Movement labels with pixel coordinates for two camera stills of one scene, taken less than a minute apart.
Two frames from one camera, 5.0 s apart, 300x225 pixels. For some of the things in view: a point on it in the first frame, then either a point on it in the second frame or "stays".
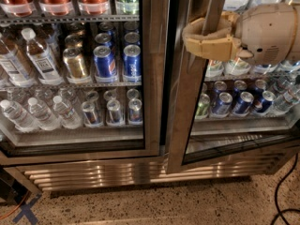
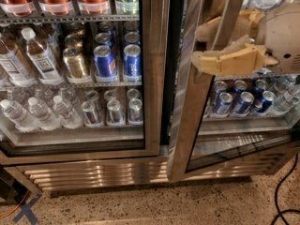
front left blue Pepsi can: (105, 62) stays
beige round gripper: (264, 32) → (283, 37)
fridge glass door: (226, 117) stays
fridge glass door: (82, 72) stays
